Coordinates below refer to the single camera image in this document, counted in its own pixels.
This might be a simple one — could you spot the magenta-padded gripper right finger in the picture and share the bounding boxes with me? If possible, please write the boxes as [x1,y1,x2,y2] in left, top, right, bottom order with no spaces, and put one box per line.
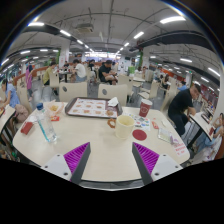
[131,141,184,186]

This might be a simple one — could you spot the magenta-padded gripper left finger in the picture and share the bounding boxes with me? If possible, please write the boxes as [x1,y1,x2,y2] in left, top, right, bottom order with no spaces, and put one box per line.
[41,141,92,185]

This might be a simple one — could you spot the clear water bottle blue cap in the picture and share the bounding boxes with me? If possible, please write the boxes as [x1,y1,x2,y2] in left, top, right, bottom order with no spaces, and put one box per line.
[34,102,58,144]

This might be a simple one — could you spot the flat round red coaster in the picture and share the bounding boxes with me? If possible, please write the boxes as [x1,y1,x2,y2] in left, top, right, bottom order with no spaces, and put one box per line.
[132,129,148,142]

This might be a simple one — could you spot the white wet wipe packet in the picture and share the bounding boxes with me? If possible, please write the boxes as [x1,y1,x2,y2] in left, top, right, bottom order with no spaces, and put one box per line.
[157,127,174,144]

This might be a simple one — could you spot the pink printed leaflet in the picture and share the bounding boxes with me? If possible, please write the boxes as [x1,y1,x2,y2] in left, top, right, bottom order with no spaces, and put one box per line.
[172,142,188,156]

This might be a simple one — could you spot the colourful printed sticker sheet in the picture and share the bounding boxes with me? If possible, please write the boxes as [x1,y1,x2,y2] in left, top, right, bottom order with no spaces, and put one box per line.
[128,113,152,132]

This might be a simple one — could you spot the red paper cup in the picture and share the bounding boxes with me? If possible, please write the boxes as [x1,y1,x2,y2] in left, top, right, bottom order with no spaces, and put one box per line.
[138,98,154,118]

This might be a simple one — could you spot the brown food tray paper liner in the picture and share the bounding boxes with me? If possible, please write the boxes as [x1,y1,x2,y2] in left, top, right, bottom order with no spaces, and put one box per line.
[64,96,124,120]

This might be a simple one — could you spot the clear bag with food wrapper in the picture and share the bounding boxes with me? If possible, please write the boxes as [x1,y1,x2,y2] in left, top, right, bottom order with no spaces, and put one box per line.
[43,99,65,118]

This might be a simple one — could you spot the person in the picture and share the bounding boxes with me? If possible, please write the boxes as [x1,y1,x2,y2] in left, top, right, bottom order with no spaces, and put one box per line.
[167,83,203,137]
[199,113,224,158]
[98,59,118,85]
[0,78,21,109]
[24,64,35,100]
[42,61,58,86]
[71,59,88,83]

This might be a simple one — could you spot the cream neighbouring table black legs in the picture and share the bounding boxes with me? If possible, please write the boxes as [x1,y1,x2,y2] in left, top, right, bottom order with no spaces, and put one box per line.
[188,111,214,149]
[0,104,17,148]

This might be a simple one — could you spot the white folded napkin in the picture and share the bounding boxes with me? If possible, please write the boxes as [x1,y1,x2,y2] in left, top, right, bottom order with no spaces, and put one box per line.
[107,96,120,108]

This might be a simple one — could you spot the cream chair with round hole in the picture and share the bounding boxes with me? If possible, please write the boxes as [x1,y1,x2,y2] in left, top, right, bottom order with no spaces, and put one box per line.
[58,81,89,103]
[97,83,129,107]

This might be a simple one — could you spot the pink bag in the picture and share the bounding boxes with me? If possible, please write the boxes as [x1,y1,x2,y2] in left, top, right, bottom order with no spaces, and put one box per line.
[13,103,30,124]

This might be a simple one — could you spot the cream canteen chairs group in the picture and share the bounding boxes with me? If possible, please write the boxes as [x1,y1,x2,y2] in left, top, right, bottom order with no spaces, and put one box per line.
[49,71,178,113]

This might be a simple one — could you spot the ceiling air conditioner unit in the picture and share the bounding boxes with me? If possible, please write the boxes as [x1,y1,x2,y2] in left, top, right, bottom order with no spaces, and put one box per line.
[74,22,95,34]

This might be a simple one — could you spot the ceiling strip lights group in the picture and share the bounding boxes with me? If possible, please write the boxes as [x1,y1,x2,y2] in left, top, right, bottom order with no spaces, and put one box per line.
[0,14,223,78]

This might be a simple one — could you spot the cream mug brown handle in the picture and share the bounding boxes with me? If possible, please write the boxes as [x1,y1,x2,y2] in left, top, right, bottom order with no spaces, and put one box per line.
[106,114,136,140]

